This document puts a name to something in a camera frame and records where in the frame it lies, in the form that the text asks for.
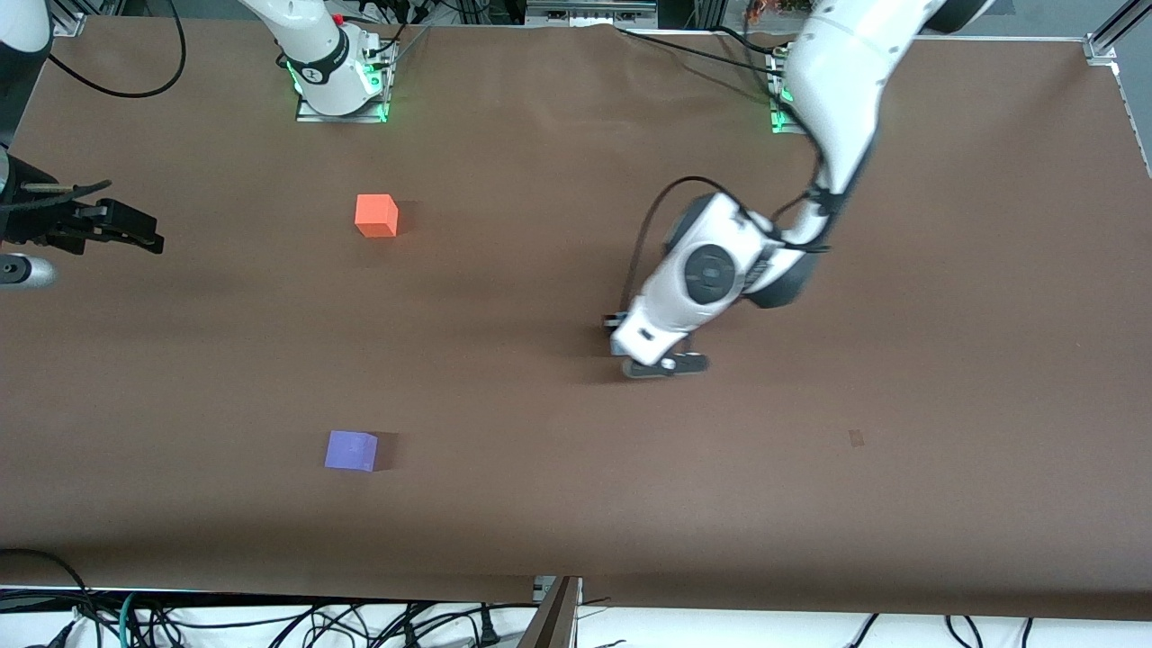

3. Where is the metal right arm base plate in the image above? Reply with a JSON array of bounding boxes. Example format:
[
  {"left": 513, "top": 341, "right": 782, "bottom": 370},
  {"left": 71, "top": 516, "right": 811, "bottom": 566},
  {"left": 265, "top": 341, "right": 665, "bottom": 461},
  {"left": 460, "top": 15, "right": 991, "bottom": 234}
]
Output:
[{"left": 295, "top": 40, "right": 392, "bottom": 124}]

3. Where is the brown angled post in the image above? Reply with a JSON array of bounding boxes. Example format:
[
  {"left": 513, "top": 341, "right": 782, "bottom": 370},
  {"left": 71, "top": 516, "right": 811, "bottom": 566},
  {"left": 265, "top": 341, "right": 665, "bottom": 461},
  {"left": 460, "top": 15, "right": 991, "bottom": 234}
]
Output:
[{"left": 520, "top": 576, "right": 582, "bottom": 648}]

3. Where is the black looped floor cable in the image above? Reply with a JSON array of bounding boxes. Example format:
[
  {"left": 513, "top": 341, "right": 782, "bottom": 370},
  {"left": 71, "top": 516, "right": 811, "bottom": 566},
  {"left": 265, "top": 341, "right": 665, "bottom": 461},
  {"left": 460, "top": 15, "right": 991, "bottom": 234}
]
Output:
[{"left": 0, "top": 547, "right": 95, "bottom": 648}]

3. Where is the brown table cover sheet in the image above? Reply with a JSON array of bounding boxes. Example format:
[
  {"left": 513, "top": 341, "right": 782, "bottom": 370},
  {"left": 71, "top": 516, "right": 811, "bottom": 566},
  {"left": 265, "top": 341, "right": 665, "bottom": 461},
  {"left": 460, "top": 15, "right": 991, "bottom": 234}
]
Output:
[{"left": 0, "top": 16, "right": 1152, "bottom": 622}]

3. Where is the grey power strip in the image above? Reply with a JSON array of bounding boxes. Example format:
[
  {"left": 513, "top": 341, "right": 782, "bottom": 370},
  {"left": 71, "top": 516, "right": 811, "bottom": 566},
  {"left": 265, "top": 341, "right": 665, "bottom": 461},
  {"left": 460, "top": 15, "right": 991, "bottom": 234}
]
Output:
[{"left": 526, "top": 0, "right": 658, "bottom": 28}]

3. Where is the purple foam block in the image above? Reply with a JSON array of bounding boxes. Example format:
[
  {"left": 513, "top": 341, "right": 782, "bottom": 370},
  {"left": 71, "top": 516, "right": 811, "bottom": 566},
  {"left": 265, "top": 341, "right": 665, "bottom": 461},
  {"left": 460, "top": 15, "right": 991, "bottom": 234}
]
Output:
[{"left": 324, "top": 430, "right": 379, "bottom": 473}]

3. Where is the black cable on table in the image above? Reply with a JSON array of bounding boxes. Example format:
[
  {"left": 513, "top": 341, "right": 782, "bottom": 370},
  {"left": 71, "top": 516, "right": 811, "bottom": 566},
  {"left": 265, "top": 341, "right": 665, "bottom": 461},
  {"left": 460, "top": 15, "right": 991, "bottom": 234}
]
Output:
[{"left": 616, "top": 25, "right": 793, "bottom": 77}]

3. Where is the teal floor cable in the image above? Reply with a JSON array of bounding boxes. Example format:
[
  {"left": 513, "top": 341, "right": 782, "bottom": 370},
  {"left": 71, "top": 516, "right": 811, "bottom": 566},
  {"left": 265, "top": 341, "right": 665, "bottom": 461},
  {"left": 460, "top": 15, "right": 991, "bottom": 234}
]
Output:
[{"left": 115, "top": 591, "right": 149, "bottom": 648}]

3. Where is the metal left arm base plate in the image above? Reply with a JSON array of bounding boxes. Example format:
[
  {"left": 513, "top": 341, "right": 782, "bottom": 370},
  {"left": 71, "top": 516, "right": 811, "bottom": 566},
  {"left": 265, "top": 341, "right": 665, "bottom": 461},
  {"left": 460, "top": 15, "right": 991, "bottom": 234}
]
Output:
[{"left": 768, "top": 49, "right": 811, "bottom": 136}]

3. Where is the orange foam block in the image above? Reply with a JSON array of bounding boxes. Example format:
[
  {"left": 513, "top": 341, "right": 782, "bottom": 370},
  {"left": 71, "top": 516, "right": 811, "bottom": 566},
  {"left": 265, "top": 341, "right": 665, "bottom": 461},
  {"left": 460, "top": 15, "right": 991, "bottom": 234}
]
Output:
[{"left": 355, "top": 193, "right": 400, "bottom": 239}]

